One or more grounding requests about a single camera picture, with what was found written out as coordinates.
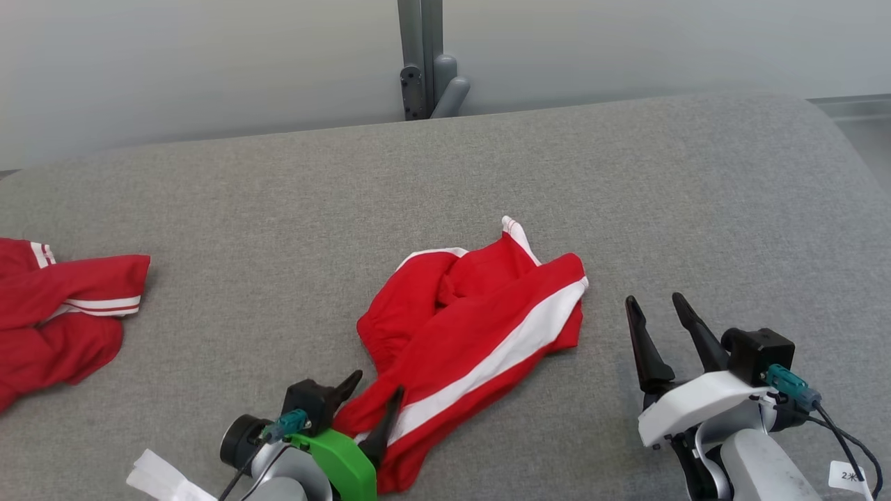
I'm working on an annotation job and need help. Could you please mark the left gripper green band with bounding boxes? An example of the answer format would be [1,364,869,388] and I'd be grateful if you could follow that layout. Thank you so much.
[289,370,405,501]

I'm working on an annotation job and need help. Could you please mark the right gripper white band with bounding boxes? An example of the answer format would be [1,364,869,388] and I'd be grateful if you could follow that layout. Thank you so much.
[624,292,778,450]

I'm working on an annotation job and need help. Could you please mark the red shorts with white stripe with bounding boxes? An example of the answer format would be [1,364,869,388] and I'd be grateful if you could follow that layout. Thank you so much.
[333,216,590,495]

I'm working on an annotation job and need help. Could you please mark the red white basketball jersey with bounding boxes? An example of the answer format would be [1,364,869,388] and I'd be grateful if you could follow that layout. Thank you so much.
[0,238,151,413]

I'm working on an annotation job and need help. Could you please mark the white paper tag left cable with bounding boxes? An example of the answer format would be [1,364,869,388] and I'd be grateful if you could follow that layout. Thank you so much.
[127,449,218,501]

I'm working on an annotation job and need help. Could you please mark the white paper tag cable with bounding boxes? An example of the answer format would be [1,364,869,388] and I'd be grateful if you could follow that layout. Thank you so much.
[828,460,875,499]
[127,449,218,501]

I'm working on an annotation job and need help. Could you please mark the white paper tag right cable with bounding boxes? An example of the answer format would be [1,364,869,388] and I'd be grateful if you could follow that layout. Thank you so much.
[828,460,875,499]

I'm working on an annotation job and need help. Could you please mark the dark grey post bracket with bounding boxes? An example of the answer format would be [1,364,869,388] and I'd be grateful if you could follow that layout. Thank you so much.
[400,65,426,121]

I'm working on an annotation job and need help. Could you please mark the grey metal post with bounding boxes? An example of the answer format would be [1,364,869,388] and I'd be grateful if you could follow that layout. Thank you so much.
[397,0,445,121]

